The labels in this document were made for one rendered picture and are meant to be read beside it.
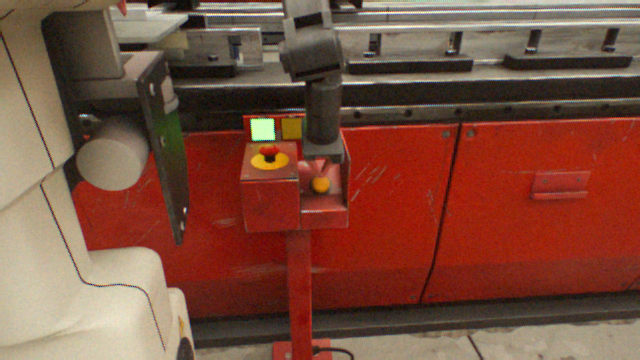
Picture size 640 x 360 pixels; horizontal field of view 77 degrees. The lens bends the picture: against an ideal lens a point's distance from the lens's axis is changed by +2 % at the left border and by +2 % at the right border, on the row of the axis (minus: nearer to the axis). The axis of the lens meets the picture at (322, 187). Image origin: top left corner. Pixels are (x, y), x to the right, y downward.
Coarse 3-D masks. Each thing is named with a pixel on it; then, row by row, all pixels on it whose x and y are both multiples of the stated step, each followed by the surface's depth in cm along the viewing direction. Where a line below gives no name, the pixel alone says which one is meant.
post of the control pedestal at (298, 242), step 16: (288, 240) 85; (304, 240) 85; (288, 256) 87; (304, 256) 87; (288, 272) 89; (304, 272) 90; (288, 288) 92; (304, 288) 92; (304, 304) 95; (304, 320) 98; (304, 336) 101; (304, 352) 104
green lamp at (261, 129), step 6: (252, 120) 81; (258, 120) 81; (264, 120) 81; (270, 120) 81; (252, 126) 81; (258, 126) 81; (264, 126) 81; (270, 126) 82; (252, 132) 82; (258, 132) 82; (264, 132) 82; (270, 132) 82; (258, 138) 83; (264, 138) 83; (270, 138) 83
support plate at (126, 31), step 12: (120, 24) 79; (132, 24) 79; (144, 24) 79; (156, 24) 79; (168, 24) 79; (180, 24) 84; (120, 36) 68; (132, 36) 68; (144, 36) 68; (156, 36) 68
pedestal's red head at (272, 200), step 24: (264, 144) 83; (288, 144) 83; (288, 168) 74; (336, 168) 83; (264, 192) 72; (288, 192) 72; (336, 192) 80; (264, 216) 75; (288, 216) 75; (312, 216) 76; (336, 216) 76
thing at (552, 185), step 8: (536, 176) 105; (544, 176) 105; (552, 176) 106; (560, 176) 106; (568, 176) 106; (576, 176) 106; (584, 176) 106; (536, 184) 106; (544, 184) 107; (552, 184) 107; (560, 184) 107; (568, 184) 107; (576, 184) 108; (584, 184) 108; (536, 192) 108; (544, 192) 108; (552, 192) 108; (560, 192) 108; (568, 192) 107; (576, 192) 107; (584, 192) 107
